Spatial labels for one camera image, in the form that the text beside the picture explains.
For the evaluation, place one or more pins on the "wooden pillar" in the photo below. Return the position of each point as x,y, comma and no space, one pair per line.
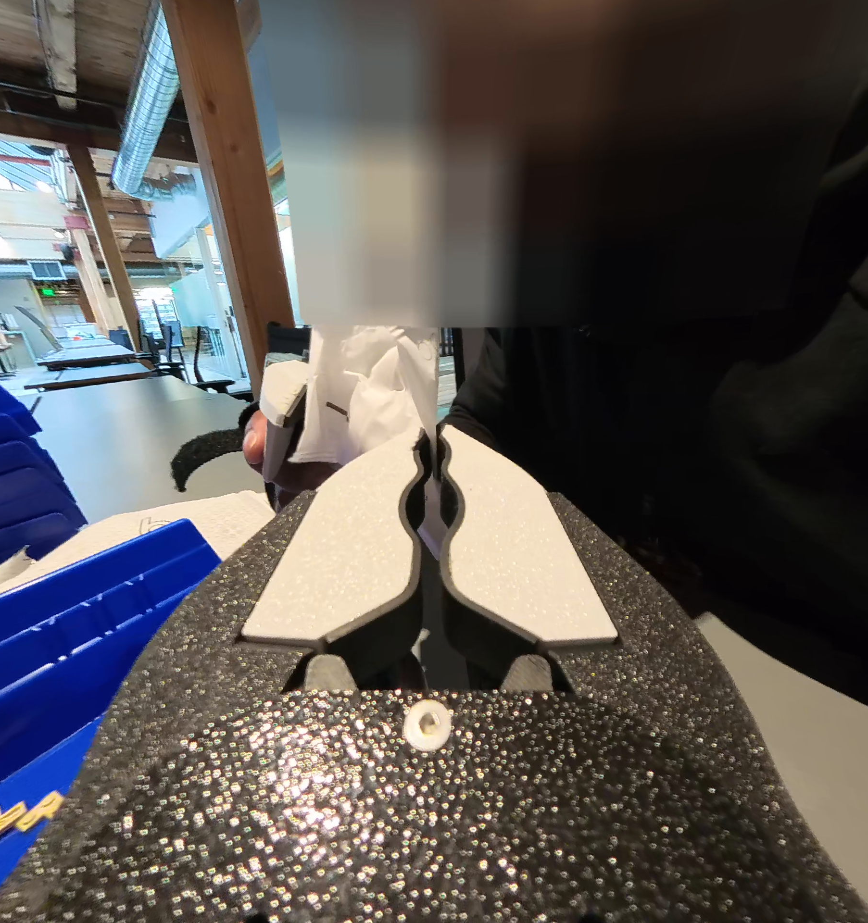
224,180

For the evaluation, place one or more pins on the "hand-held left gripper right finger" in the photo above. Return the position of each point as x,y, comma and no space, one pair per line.
527,570

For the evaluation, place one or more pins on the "black office chair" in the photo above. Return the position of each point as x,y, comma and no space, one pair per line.
286,342

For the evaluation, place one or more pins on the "blue plastic bin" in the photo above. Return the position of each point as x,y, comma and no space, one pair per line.
80,649

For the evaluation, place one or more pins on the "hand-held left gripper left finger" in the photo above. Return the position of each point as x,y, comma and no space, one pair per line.
333,570

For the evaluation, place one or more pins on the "person's black jacket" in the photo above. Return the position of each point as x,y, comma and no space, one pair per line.
693,469

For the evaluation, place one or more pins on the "stack of blue bins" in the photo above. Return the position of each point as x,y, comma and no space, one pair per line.
15,469

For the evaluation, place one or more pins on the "silver ventilation duct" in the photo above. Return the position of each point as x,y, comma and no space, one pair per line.
149,94

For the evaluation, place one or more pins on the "slim wooden post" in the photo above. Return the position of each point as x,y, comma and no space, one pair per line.
102,238

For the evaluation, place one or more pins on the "person's right hand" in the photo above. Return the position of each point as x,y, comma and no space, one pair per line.
297,483

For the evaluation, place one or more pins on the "pile of tan toy bricks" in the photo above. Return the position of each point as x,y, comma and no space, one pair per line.
15,818

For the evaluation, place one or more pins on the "person's right forearm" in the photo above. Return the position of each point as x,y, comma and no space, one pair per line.
477,389

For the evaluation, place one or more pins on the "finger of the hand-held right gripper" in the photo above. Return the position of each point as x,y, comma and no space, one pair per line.
286,386

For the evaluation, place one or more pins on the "grey desk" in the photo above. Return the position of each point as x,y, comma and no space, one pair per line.
116,432

